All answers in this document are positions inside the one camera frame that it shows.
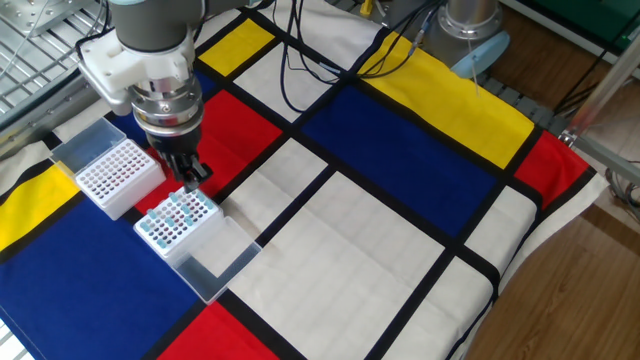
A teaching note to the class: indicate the yellow plastic clip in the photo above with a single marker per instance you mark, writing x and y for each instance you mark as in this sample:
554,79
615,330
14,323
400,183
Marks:
366,7

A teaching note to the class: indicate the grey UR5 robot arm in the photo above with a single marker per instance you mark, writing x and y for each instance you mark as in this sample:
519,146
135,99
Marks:
150,25

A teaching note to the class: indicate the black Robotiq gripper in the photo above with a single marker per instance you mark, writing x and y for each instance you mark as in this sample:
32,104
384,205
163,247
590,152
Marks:
175,145

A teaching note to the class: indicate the white pipette tip box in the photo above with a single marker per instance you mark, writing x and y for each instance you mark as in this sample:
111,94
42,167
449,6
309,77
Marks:
135,192
192,245

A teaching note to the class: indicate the aluminium frame beam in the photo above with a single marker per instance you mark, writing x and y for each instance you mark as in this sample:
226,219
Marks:
610,160

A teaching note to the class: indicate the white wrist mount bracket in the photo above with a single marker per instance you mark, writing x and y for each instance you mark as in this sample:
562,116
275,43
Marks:
115,70

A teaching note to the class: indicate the perforated metal plate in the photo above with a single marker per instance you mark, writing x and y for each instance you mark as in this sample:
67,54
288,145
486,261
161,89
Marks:
30,15

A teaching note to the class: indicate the aluminium frame post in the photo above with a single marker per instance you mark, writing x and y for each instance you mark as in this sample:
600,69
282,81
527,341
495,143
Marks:
605,85

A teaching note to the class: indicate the blue pipette tip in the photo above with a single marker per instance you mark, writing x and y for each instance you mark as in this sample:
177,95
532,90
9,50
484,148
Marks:
161,243
151,214
201,196
170,221
210,204
189,220
145,226
173,197
185,209

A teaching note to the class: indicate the silver wrist coupling flange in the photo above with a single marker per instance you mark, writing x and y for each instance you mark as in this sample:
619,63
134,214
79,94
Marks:
165,107

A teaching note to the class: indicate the Mondrian pattern colour-block tablecloth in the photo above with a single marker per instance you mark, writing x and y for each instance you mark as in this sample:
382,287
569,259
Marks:
390,150

